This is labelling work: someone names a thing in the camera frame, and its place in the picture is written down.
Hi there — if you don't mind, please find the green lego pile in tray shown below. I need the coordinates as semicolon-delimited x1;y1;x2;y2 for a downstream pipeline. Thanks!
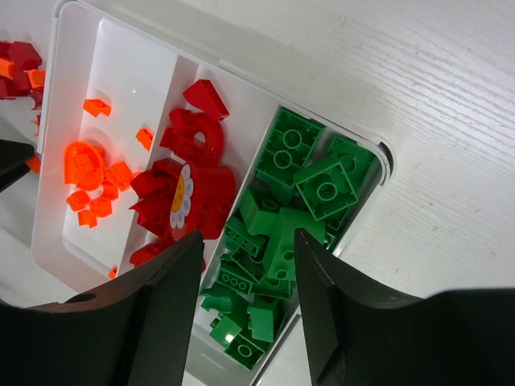
201;107;377;370

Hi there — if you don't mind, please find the red sloped lego brick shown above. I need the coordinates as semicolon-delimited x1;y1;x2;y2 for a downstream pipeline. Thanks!
183;79;230;121

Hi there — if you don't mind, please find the red lego pile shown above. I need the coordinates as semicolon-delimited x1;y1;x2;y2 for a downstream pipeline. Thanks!
0;39;47;138

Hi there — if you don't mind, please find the red flower print lego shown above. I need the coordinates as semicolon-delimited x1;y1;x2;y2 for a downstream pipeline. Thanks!
130;158;236;240

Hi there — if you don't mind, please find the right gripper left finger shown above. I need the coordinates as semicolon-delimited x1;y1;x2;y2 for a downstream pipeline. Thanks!
1;232;204;385

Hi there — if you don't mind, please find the orange dome lego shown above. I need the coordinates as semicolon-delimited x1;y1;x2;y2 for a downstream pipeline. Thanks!
64;141;105;191

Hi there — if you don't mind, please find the red semicircle lego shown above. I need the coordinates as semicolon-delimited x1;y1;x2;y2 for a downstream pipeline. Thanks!
159;108;225;165

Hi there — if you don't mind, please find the orange lego pile in tray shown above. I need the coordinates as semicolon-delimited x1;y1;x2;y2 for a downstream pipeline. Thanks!
32;98;156;284

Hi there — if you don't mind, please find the red arch lego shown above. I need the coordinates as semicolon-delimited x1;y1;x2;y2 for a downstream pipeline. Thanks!
130;239;175;268

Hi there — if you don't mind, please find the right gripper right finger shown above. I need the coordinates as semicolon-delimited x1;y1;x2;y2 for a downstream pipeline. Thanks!
294;229;514;385

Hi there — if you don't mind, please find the white three-compartment tray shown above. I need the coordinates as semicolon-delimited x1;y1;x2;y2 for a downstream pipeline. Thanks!
31;1;393;385

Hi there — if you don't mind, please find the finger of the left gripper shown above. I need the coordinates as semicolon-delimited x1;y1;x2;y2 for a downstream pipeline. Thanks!
0;139;35;192

